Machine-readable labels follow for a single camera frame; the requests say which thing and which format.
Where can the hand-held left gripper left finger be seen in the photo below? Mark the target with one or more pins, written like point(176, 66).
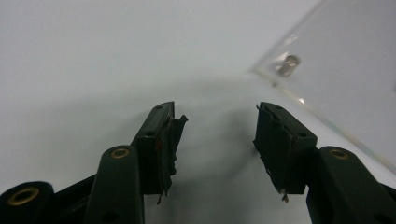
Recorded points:
point(155, 149)

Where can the clear acrylic photo frame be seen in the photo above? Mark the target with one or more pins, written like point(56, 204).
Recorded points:
point(348, 77)

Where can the silver frame screw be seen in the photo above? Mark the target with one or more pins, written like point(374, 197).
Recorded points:
point(288, 65)

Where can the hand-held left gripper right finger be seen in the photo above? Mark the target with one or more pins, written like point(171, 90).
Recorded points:
point(280, 146)

